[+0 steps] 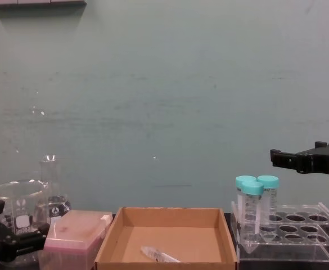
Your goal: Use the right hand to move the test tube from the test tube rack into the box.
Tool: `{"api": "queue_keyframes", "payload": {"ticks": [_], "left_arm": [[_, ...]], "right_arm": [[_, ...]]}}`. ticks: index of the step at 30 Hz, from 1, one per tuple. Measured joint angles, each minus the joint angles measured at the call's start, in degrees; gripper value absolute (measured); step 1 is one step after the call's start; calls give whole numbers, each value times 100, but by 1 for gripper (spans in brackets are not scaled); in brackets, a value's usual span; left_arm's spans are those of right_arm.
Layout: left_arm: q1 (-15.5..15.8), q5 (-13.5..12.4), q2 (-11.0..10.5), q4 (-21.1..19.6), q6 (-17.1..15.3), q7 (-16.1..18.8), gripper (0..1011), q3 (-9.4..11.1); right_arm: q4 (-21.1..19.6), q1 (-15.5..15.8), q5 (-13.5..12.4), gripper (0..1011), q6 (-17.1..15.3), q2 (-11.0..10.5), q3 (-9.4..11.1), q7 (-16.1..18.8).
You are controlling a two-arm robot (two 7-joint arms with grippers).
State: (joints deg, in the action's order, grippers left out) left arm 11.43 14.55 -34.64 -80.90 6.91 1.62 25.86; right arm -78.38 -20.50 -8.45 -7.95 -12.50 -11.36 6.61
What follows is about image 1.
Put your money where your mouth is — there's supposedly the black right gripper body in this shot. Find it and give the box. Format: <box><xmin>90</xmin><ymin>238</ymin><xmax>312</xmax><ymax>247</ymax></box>
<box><xmin>295</xmin><ymin>141</ymin><xmax>329</xmax><ymax>179</ymax></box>

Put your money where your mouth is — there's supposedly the clear glass beaker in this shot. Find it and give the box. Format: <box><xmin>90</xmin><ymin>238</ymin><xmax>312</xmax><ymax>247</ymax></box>
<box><xmin>0</xmin><ymin>181</ymin><xmax>51</xmax><ymax>266</ymax></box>

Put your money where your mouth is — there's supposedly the clear tube with teal cap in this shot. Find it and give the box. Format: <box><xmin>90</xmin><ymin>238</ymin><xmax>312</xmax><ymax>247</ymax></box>
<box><xmin>256</xmin><ymin>174</ymin><xmax>280</xmax><ymax>235</ymax></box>
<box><xmin>235</xmin><ymin>175</ymin><xmax>257</xmax><ymax>227</ymax></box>
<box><xmin>241</xmin><ymin>180</ymin><xmax>265</xmax><ymax>254</ymax></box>

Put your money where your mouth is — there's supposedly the pink pipette tip box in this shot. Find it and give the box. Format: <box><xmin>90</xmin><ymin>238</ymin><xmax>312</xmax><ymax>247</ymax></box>
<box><xmin>38</xmin><ymin>210</ymin><xmax>114</xmax><ymax>270</ymax></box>

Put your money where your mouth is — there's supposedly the clear glass conical flask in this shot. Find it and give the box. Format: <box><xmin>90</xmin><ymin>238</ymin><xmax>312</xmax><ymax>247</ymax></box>
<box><xmin>38</xmin><ymin>155</ymin><xmax>72</xmax><ymax>226</ymax></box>

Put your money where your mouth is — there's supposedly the clear acrylic tube rack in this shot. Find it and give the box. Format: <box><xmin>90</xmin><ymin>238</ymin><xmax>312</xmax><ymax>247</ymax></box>
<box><xmin>231</xmin><ymin>200</ymin><xmax>329</xmax><ymax>266</ymax></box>

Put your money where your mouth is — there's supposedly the shallow brown cardboard tray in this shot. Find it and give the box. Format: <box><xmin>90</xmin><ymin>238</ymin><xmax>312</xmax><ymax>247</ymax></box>
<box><xmin>94</xmin><ymin>206</ymin><xmax>240</xmax><ymax>270</ymax></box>

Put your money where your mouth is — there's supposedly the grey wall fixture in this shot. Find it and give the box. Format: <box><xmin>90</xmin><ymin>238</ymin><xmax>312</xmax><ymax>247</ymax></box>
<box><xmin>0</xmin><ymin>0</ymin><xmax>88</xmax><ymax>6</ymax></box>

